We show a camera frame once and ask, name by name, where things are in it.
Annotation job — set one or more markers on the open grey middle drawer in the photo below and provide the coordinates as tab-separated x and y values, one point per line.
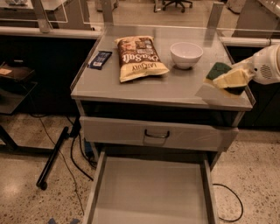
147	186

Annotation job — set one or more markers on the grey top drawer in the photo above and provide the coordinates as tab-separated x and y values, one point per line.
182	135

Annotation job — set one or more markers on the black drawer handle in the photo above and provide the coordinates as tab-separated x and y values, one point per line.
164	136

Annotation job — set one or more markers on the dark side shelf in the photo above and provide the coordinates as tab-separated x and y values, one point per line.
15	85

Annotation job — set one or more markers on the black office chair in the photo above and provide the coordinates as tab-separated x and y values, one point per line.
161	5

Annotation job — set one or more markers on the grey metal drawer cabinet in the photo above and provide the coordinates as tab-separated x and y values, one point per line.
180	96

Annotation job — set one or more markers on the black stand leg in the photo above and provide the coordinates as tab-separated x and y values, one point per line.
42	180

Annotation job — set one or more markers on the green yellow sponge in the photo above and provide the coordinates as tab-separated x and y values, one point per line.
218	69

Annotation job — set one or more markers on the brown sea salt chip bag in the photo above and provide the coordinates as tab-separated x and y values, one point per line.
138	58

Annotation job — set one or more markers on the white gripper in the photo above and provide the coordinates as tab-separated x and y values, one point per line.
264	66

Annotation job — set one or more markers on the white bowl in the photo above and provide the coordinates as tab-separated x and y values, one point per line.
185	54

